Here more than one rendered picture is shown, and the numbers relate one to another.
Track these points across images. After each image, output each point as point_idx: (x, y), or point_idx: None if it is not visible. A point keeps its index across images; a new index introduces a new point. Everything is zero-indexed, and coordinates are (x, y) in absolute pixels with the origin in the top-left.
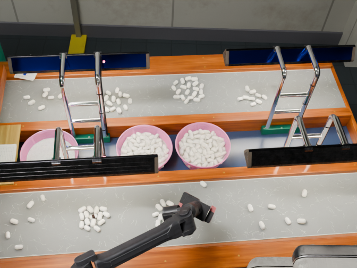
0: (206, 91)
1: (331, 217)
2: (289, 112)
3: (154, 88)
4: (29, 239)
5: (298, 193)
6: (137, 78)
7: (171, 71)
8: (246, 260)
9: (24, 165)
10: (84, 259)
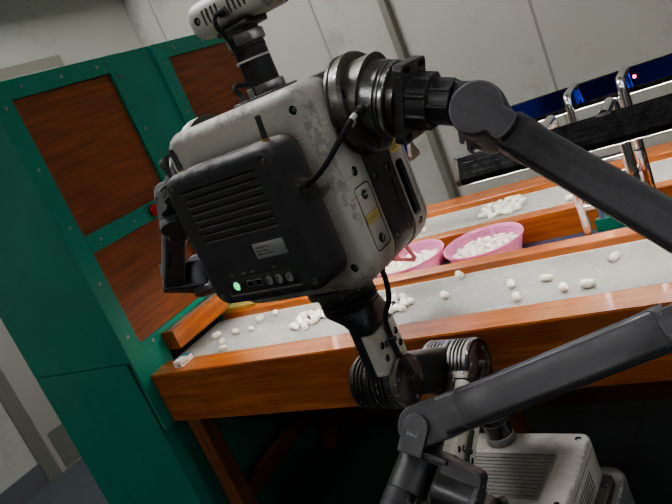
0: (528, 204)
1: (651, 274)
2: None
3: (461, 217)
4: (238, 343)
5: (606, 261)
6: (447, 215)
7: (489, 197)
8: (461, 327)
9: None
10: (196, 254)
